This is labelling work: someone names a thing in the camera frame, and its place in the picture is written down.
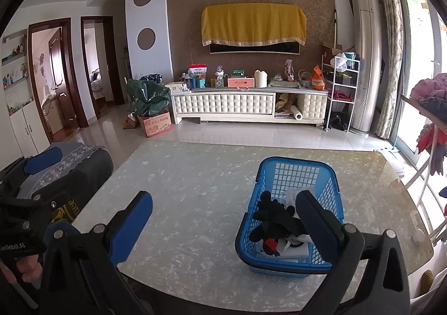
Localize white standing air conditioner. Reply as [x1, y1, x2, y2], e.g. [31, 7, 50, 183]
[350, 0, 383, 136]

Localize green plastic bag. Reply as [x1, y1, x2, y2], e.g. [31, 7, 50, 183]
[126, 78, 172, 116]

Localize white metal shelf rack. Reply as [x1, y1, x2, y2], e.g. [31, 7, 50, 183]
[323, 51, 361, 132]

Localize white storage cabinet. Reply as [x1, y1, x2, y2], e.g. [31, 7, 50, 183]
[9, 100, 51, 158]

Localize cardboard box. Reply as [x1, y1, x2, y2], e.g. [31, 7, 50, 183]
[138, 109, 173, 138]

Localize blue plastic basket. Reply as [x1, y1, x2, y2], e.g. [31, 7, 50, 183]
[235, 156, 344, 279]

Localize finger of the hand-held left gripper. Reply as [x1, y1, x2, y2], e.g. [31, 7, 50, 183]
[0, 147, 63, 197]
[0, 193, 60, 219]

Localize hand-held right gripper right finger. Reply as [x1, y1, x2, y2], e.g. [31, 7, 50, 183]
[295, 190, 411, 315]

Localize patterned curtain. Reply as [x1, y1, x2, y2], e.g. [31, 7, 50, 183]
[367, 0, 406, 139]

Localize person's left hand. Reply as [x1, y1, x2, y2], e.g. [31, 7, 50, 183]
[16, 254, 44, 286]

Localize black white fluffy plush toy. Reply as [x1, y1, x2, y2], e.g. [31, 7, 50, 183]
[262, 231, 308, 257]

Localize white tufted tv cabinet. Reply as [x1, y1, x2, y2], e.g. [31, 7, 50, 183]
[170, 86, 329, 127]

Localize black flat television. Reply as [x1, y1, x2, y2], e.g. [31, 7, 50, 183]
[210, 40, 301, 56]

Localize dark wooden door frame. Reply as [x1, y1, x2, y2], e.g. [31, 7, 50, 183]
[81, 16, 125, 116]
[28, 18, 89, 130]

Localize red garment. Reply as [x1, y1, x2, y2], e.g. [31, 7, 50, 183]
[415, 123, 447, 176]

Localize pale green tray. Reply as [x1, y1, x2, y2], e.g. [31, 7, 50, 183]
[268, 80, 301, 89]

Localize black bag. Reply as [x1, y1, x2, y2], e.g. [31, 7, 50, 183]
[325, 111, 350, 132]

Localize pink box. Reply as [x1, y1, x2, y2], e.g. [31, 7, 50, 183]
[227, 77, 255, 89]

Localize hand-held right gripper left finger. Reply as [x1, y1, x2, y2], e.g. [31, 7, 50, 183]
[38, 190, 154, 315]

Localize white clothes rack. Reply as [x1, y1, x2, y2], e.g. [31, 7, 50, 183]
[398, 95, 447, 249]

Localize round brown wall panel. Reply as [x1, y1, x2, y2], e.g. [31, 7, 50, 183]
[136, 28, 156, 50]

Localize pink clothes pile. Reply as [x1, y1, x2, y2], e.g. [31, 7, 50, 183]
[410, 73, 447, 113]

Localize yellow dust cloth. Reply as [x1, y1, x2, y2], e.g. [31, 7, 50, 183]
[201, 4, 308, 47]

